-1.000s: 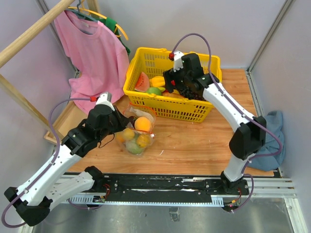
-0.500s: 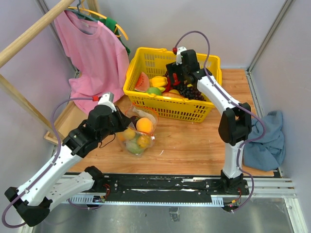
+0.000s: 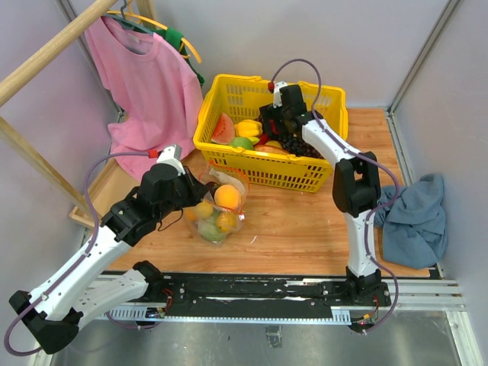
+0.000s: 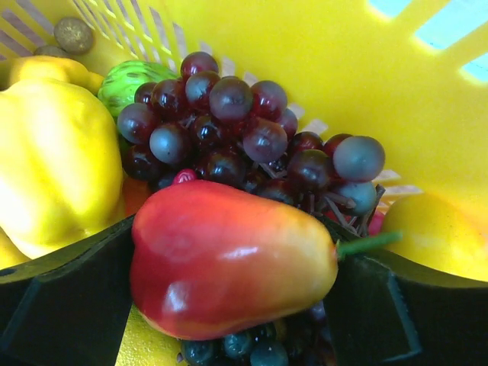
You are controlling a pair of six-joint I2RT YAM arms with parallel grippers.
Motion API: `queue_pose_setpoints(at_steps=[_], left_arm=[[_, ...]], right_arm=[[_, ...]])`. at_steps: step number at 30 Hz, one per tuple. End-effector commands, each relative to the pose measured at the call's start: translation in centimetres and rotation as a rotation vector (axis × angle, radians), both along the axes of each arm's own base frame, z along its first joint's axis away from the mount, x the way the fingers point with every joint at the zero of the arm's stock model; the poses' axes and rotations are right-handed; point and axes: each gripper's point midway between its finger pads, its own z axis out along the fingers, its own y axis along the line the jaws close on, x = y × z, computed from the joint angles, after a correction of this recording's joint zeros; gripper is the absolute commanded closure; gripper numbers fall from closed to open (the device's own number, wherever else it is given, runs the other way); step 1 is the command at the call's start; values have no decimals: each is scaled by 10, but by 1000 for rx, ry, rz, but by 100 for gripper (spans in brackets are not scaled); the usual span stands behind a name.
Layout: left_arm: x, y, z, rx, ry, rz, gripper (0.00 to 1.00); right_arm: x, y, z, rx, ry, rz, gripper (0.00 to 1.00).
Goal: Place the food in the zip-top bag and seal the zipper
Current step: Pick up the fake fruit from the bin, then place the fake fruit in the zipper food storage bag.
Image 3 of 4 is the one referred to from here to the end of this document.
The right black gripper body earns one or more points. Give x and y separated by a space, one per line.
279 116

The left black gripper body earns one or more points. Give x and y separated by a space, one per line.
186 194

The green orange mango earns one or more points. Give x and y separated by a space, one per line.
190 214

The clear zip top bag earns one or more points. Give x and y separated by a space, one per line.
213 177

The green cabbage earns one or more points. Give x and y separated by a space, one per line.
210 232

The peach fruit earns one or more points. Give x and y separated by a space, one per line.
203 210
228 196

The yellow lemon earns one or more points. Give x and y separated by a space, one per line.
226 222

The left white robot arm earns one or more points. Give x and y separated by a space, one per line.
58 309

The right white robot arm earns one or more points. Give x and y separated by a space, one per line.
355 186

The red bell pepper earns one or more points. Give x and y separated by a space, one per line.
271 126

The dark grapes bunch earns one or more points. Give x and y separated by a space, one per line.
296 146

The apple slice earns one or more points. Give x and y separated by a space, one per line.
271 147

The yellow bell pepper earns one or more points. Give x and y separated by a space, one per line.
249 128

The green guava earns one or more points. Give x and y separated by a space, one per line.
241 142

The yellow plastic basket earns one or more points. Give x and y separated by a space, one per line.
240 97

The watermelon slice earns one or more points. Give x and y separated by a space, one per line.
224 132

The wooden clothes rack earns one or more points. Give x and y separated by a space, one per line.
63 112

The pink t-shirt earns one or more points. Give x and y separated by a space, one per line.
151 81

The green garment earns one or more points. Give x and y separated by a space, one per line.
175 39

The blue cloth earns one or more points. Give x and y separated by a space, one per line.
414 227

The yellow clothes hanger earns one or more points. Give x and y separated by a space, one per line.
141 15

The teal clothes hanger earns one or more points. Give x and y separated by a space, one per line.
122 17

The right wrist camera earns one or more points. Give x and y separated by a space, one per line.
275 89

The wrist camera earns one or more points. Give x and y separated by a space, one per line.
275 89
168 155

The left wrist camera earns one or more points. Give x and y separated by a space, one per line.
168 155

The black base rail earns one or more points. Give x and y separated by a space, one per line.
260 296

